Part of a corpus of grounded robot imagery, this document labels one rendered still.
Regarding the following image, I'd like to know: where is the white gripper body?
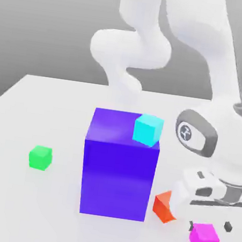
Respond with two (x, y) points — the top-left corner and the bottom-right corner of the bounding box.
(167, 179), (242, 229)

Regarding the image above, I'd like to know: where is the small magenta cube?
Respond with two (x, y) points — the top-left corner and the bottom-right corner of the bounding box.
(188, 221), (222, 242)

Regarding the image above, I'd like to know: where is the small orange cube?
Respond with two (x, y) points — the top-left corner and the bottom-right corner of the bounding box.
(150, 188), (181, 225)

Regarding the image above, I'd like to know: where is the small cyan cube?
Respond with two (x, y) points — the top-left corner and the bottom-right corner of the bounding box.
(131, 112), (165, 149)

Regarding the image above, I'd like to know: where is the small green cube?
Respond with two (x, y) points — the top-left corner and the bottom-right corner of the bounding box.
(27, 144), (54, 172)

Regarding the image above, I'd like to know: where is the large blue box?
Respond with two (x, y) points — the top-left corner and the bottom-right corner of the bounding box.
(75, 106), (165, 224)

